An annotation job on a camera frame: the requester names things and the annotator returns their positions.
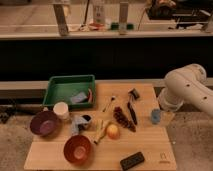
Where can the small silver fork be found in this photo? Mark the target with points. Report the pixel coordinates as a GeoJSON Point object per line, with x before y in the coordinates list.
{"type": "Point", "coordinates": [111, 100]}

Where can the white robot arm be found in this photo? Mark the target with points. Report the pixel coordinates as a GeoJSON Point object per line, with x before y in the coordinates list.
{"type": "Point", "coordinates": [186, 84]}

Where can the red-brown bowl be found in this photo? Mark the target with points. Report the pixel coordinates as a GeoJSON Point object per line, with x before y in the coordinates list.
{"type": "Point", "coordinates": [77, 149]}

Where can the purple bowl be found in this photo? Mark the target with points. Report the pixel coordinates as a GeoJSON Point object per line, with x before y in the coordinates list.
{"type": "Point", "coordinates": [44, 123]}

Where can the red item in tray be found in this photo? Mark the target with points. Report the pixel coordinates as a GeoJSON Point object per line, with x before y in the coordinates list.
{"type": "Point", "coordinates": [90, 96]}

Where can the blue sponge in tray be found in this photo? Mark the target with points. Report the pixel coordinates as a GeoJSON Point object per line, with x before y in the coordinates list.
{"type": "Point", "coordinates": [78, 98]}

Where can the wooden board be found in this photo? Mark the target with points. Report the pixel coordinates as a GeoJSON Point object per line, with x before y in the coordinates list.
{"type": "Point", "coordinates": [46, 154]}

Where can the yellow banana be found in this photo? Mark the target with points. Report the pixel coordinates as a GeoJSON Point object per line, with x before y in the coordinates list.
{"type": "Point", "coordinates": [100, 131]}

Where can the green plastic tray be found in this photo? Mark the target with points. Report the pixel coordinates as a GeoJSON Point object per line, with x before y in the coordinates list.
{"type": "Point", "coordinates": [62, 88]}

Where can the yellow-red apple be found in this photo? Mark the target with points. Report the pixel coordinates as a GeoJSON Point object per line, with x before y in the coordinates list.
{"type": "Point", "coordinates": [113, 131]}

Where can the white paper cup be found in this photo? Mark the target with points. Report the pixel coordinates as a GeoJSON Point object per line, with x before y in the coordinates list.
{"type": "Point", "coordinates": [61, 110]}

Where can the blue plastic cup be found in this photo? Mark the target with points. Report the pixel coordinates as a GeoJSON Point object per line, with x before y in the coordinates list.
{"type": "Point", "coordinates": [156, 116]}

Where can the white bottle on shelf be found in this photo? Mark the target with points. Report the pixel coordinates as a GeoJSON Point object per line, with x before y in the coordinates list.
{"type": "Point", "coordinates": [99, 11]}

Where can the black rectangular remote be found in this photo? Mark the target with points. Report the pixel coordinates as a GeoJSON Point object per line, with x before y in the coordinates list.
{"type": "Point", "coordinates": [132, 161]}

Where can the black machine on shelf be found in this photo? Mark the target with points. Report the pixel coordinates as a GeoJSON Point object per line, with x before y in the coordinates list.
{"type": "Point", "coordinates": [170, 9]}

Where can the black handled brush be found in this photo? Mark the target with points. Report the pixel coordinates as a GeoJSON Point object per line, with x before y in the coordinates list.
{"type": "Point", "coordinates": [133, 95]}

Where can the grey metal post left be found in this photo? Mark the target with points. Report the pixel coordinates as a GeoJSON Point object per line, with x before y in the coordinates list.
{"type": "Point", "coordinates": [60, 18]}

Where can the grey metal post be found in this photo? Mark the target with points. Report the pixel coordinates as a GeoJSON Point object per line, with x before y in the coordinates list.
{"type": "Point", "coordinates": [123, 15]}
{"type": "Point", "coordinates": [60, 18]}

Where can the grey metal post right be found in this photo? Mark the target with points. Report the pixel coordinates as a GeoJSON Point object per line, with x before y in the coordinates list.
{"type": "Point", "coordinates": [123, 15]}

